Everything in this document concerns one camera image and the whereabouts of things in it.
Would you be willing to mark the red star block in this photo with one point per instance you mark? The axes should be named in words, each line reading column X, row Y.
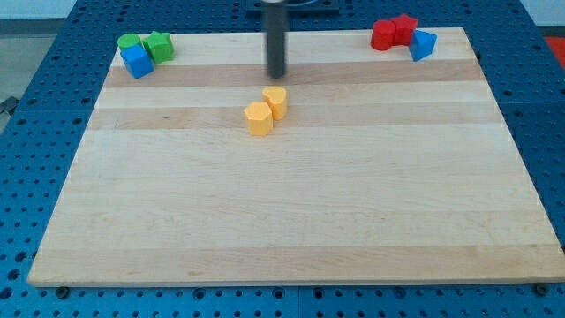
column 405, row 25

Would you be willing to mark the light wooden board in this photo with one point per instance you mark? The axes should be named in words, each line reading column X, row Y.
column 384, row 171

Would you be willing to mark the green cylinder block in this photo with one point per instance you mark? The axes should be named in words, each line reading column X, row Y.
column 126, row 41

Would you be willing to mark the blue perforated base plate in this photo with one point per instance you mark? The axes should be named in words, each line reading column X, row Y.
column 38, row 145

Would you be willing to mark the blue triangle block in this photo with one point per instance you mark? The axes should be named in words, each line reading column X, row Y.
column 422, row 44

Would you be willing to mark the green star block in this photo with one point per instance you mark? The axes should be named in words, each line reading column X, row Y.
column 159, row 47

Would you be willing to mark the red cylinder block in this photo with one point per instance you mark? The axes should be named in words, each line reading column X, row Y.
column 383, row 34

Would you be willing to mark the yellow hexagon block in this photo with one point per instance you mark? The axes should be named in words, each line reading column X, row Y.
column 259, row 118

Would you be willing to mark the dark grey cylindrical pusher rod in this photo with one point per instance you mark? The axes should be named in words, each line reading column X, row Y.
column 275, row 27

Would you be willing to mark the blue cube block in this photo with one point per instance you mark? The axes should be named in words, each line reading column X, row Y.
column 137, row 61

